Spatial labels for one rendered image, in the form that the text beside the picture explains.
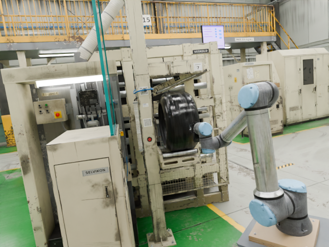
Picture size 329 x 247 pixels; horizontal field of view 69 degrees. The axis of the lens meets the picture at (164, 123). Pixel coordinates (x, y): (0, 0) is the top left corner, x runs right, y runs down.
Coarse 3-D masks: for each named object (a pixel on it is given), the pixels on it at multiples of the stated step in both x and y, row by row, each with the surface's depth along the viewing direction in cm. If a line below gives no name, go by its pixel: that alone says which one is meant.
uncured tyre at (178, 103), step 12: (168, 96) 218; (180, 96) 217; (168, 108) 209; (180, 108) 208; (192, 108) 210; (168, 120) 207; (180, 120) 206; (192, 120) 208; (168, 132) 209; (180, 132) 207; (168, 144) 217; (180, 144) 214; (192, 144) 218
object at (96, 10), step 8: (96, 0) 158; (96, 8) 145; (96, 16) 130; (96, 24) 131; (96, 32) 131; (104, 48) 182; (104, 56) 164; (104, 64) 151; (104, 72) 134; (104, 80) 135; (104, 88) 135; (112, 104) 189; (112, 112) 172; (112, 120) 157; (112, 128) 139
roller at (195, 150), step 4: (196, 148) 227; (168, 152) 222; (172, 152) 222; (176, 152) 222; (180, 152) 222; (184, 152) 223; (188, 152) 224; (192, 152) 224; (196, 152) 226; (164, 156) 220; (168, 156) 221; (172, 156) 222
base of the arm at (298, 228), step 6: (306, 216) 132; (282, 222) 135; (288, 222) 132; (294, 222) 131; (300, 222) 130; (306, 222) 131; (282, 228) 134; (288, 228) 132; (294, 228) 131; (300, 228) 130; (306, 228) 130; (312, 228) 133; (288, 234) 132; (294, 234) 130; (300, 234) 130; (306, 234) 130
